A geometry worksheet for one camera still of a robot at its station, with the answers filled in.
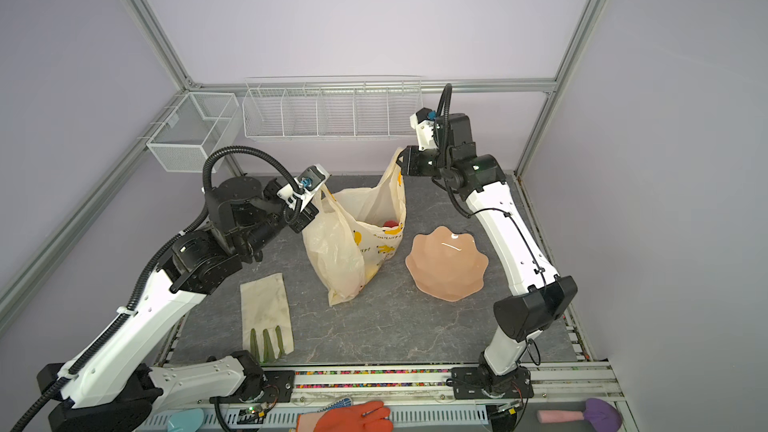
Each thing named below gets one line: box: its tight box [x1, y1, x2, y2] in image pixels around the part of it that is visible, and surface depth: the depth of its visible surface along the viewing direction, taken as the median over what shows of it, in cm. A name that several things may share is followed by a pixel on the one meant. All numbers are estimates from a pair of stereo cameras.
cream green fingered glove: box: [240, 272, 294, 364], surface depth 85 cm
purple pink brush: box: [536, 398, 623, 432], surface depth 70 cm
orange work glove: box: [296, 401, 394, 432], surface depth 71 cm
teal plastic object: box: [167, 408, 204, 432], surface depth 70 cm
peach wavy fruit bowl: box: [405, 226, 489, 302], surface depth 97 cm
